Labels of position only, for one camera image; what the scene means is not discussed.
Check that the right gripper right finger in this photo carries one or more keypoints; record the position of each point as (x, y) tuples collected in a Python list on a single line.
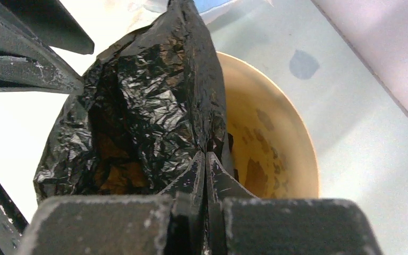
[(241, 223)]

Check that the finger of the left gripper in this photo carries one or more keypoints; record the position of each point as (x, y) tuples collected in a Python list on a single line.
[(51, 22), (29, 64)]

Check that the black trash bag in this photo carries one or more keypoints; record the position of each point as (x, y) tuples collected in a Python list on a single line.
[(150, 102)]

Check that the beige plastic trash bin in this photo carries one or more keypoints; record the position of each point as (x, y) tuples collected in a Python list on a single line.
[(272, 150)]

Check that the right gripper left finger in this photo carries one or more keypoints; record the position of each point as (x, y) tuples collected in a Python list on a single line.
[(170, 222)]

